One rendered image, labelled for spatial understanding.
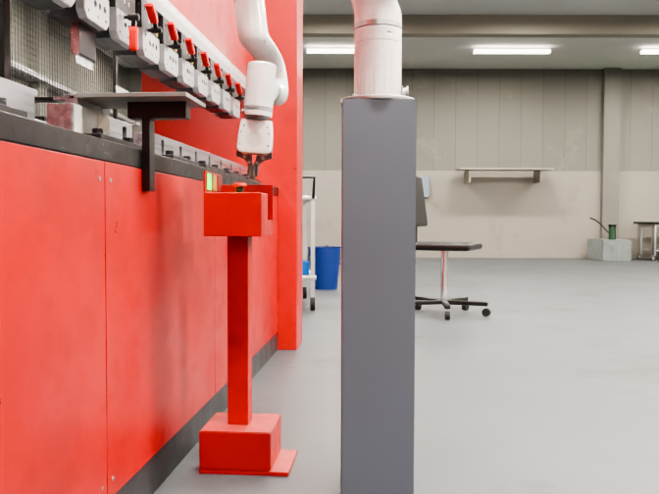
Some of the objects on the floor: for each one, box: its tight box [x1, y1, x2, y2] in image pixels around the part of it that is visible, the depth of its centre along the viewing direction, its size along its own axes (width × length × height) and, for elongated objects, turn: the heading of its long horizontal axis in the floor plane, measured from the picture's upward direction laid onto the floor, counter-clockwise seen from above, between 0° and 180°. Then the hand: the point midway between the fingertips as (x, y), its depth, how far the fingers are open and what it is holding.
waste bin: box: [307, 243, 341, 290], centre depth 748 cm, size 39×36×46 cm
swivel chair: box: [415, 176, 491, 321], centre depth 545 cm, size 66×66×104 cm
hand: (252, 172), depth 214 cm, fingers closed
